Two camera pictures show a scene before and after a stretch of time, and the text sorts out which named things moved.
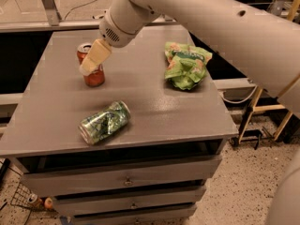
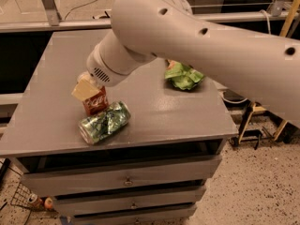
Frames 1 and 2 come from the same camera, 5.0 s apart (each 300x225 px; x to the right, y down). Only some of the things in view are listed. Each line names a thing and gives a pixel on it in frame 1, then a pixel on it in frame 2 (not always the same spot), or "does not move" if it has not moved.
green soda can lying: (105, 123) does not move
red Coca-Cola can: (96, 78) to (97, 102)
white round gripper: (116, 35) to (97, 68)
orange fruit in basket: (48, 202) does not move
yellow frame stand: (294, 8) does not move
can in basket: (34, 199) does not move
